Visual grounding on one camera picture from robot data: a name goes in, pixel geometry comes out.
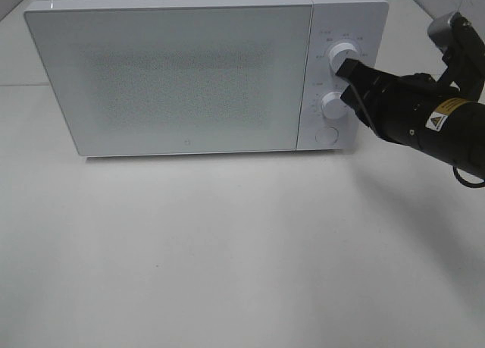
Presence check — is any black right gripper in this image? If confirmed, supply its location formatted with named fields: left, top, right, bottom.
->
left=336, top=58, right=438, bottom=146

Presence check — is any white microwave knob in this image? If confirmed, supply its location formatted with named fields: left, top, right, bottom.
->
left=321, top=92, right=348, bottom=120
left=327, top=41, right=361, bottom=73

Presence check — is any white microwave door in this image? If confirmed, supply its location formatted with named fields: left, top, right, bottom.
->
left=25, top=5, right=311, bottom=157

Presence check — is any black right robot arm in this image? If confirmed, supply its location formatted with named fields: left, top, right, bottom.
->
left=336, top=59, right=484, bottom=177

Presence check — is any round white door button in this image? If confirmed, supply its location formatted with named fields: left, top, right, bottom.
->
left=315, top=126, right=339, bottom=146

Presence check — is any white microwave oven body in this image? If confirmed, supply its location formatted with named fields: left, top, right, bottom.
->
left=23, top=0, right=389, bottom=155

